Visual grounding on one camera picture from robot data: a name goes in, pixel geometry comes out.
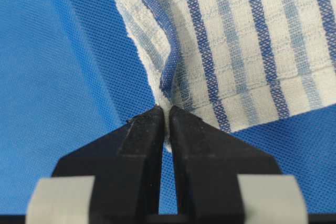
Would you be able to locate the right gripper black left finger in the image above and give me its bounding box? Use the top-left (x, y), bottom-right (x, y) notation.
top-left (25, 105), bottom-right (165, 224)

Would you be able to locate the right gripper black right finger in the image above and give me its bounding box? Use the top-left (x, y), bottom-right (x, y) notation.
top-left (169, 105), bottom-right (308, 224)

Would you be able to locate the blue striped white towel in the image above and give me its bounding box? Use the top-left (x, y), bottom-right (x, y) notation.
top-left (101, 0), bottom-right (336, 154)

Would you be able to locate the blue table cloth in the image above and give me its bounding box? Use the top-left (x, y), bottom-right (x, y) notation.
top-left (1, 0), bottom-right (335, 215)

